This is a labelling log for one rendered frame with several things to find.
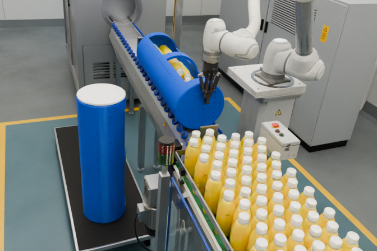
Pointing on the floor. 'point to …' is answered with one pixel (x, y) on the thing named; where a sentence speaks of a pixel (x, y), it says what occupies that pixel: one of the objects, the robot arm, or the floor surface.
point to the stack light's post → (161, 211)
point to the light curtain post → (178, 6)
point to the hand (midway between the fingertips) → (207, 97)
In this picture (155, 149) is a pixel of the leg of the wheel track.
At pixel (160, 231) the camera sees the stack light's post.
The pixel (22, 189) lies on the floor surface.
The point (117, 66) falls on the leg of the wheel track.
